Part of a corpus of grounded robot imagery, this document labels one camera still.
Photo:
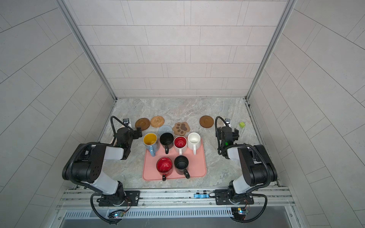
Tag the left circuit board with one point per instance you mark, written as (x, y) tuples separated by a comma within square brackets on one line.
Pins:
[(118, 214)]

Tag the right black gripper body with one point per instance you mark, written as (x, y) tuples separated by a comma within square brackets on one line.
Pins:
[(235, 135)]

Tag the aluminium mounting rail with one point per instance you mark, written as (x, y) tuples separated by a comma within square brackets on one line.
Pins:
[(153, 198)]

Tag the circuit board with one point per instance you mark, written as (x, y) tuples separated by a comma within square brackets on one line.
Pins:
[(118, 214), (240, 212)]

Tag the woven rattan coaster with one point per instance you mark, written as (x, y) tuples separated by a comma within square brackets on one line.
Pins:
[(157, 121)]

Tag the cork paw print coaster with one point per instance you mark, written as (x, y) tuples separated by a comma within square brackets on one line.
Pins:
[(181, 128)]

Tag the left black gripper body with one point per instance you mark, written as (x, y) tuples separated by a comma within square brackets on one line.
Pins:
[(136, 133)]

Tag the black mug front row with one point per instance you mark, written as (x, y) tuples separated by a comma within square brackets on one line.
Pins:
[(181, 166)]

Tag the grey felt round coaster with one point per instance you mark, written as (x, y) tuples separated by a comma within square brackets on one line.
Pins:
[(165, 129)]

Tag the red mug front row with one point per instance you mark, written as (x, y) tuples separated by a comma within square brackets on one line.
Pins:
[(165, 167)]

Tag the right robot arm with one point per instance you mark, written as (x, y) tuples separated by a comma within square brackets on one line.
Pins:
[(257, 168)]

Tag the blue clamp on rail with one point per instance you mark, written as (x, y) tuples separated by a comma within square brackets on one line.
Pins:
[(201, 196)]

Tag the black mug back row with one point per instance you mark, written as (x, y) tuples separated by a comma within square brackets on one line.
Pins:
[(167, 141)]

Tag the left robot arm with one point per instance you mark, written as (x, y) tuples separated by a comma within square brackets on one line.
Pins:
[(85, 165)]

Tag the pink silicone tray mat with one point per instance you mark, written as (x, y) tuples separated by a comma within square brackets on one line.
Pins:
[(196, 168)]

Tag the right circuit board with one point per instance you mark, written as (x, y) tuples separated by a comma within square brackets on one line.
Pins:
[(240, 212)]

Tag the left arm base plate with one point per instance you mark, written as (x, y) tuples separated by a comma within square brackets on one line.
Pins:
[(129, 198)]

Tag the white mug red inside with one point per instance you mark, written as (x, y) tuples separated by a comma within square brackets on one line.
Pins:
[(180, 144)]

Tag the blue mug yellow inside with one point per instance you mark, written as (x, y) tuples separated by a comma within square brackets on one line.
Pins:
[(151, 143)]

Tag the black mug row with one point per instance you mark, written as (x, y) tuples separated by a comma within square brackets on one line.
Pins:
[(167, 141), (181, 166)]

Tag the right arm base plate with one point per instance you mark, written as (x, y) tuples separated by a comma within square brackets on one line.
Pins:
[(225, 196)]

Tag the brown wooden coaster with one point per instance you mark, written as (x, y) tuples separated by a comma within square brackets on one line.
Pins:
[(206, 121), (142, 123)]

